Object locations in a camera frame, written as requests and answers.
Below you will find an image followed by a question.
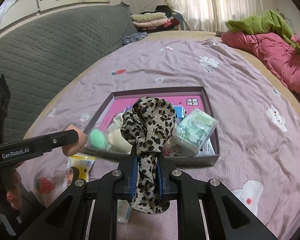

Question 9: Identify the peach makeup sponge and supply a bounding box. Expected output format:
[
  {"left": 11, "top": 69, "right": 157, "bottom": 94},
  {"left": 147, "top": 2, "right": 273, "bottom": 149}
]
[{"left": 62, "top": 129, "right": 88, "bottom": 157}]

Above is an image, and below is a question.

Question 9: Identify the green floral tissue pack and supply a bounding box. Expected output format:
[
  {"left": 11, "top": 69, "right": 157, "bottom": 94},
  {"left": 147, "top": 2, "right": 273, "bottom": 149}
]
[{"left": 117, "top": 200, "right": 132, "bottom": 224}]

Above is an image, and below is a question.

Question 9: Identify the leopard print scrunchie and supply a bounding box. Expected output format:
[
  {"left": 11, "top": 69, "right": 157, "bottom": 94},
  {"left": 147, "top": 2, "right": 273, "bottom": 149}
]
[{"left": 120, "top": 97, "right": 175, "bottom": 215}]

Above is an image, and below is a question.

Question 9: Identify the hand with red nails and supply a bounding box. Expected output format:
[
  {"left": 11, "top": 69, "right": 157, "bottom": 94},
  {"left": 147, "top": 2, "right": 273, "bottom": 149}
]
[{"left": 0, "top": 161, "right": 24, "bottom": 210}]

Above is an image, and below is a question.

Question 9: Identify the green makeup sponge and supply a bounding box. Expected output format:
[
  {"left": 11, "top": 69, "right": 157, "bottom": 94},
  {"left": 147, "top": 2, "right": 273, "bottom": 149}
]
[{"left": 87, "top": 128, "right": 110, "bottom": 150}]

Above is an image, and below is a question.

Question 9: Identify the cream plush puff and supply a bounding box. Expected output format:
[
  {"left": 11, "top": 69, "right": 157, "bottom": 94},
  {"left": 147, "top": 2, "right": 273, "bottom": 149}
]
[{"left": 107, "top": 128, "right": 132, "bottom": 154}]

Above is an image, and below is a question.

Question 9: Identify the pink patterned bed sheet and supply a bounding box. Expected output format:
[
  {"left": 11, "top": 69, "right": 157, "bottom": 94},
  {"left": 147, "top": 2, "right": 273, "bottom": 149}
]
[{"left": 27, "top": 39, "right": 300, "bottom": 239}]

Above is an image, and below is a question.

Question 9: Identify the grey quilted headboard cover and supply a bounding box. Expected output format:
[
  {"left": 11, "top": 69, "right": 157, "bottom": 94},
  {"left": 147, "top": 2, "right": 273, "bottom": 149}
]
[{"left": 0, "top": 3, "right": 136, "bottom": 142}]

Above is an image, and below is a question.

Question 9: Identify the pink book in box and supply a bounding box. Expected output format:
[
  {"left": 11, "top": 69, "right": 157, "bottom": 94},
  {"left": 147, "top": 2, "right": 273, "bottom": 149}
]
[{"left": 94, "top": 94, "right": 204, "bottom": 133}]

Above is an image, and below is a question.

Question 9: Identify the green tissue pack in box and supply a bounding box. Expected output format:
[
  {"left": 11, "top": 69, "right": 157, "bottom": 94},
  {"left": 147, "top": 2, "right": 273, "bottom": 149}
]
[{"left": 173, "top": 108, "right": 218, "bottom": 157}]

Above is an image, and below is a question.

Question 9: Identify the dark shallow cardboard box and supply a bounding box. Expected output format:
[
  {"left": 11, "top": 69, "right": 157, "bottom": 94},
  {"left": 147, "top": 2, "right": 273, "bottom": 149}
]
[{"left": 84, "top": 87, "right": 219, "bottom": 167}]

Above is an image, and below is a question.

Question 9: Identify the blue patterned cloth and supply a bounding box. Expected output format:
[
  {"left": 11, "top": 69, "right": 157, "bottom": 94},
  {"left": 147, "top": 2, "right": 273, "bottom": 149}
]
[{"left": 122, "top": 32, "right": 147, "bottom": 46}]

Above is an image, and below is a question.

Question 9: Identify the pink crumpled quilt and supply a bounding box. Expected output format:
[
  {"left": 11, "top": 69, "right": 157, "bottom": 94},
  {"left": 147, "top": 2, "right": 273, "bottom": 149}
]
[{"left": 221, "top": 31, "right": 300, "bottom": 102}]

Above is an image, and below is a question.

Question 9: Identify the folded clothes pile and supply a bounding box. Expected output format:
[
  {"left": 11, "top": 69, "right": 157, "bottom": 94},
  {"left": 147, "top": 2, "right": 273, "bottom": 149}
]
[{"left": 130, "top": 5, "right": 184, "bottom": 33}]

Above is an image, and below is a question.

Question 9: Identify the green garment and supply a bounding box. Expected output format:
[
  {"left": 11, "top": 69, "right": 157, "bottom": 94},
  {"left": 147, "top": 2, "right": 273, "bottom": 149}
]
[{"left": 225, "top": 10, "right": 300, "bottom": 49}]

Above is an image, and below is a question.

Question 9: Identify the white sheer curtain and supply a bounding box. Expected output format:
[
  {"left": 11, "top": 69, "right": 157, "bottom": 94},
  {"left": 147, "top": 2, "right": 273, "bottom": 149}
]
[{"left": 167, "top": 0, "right": 264, "bottom": 32}]

